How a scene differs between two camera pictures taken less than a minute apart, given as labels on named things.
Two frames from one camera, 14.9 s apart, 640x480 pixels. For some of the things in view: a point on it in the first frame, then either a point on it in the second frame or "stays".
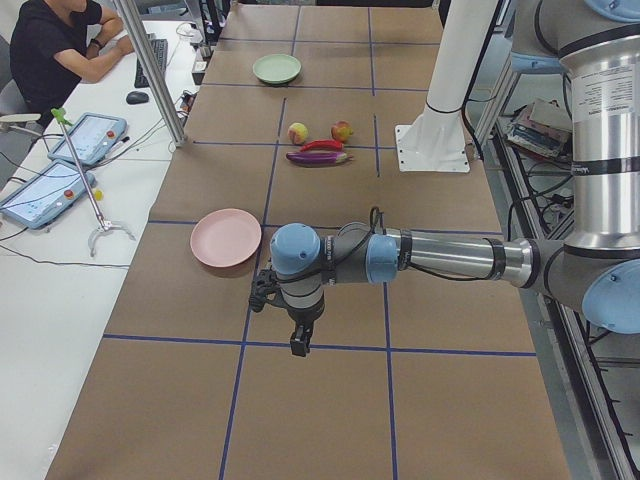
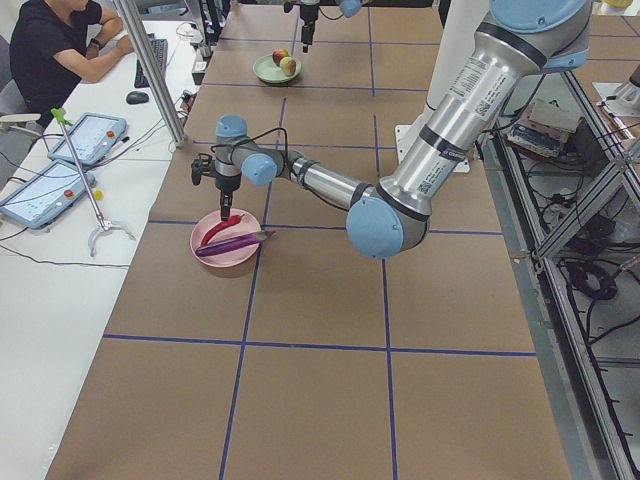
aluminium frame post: [127, 12] stays
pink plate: [226, 237] stays
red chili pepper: [323, 144] → [218, 227]
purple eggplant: [318, 158] → [232, 244]
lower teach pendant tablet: [37, 201] stays
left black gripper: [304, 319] → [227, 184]
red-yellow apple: [341, 130] → [278, 54]
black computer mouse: [136, 98] stays
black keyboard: [160, 49] stays
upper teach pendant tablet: [92, 136] stays
